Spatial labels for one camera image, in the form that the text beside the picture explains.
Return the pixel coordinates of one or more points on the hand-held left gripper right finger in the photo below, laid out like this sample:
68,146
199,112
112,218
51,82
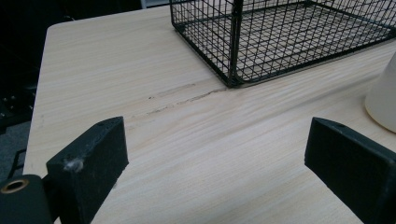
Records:
351,161

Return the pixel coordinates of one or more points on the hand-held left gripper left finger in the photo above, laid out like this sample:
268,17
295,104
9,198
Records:
87,161

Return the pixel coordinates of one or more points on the cream white cup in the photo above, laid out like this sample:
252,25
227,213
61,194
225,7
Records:
384,96

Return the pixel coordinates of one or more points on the dark metal stand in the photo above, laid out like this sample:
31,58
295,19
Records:
15,105

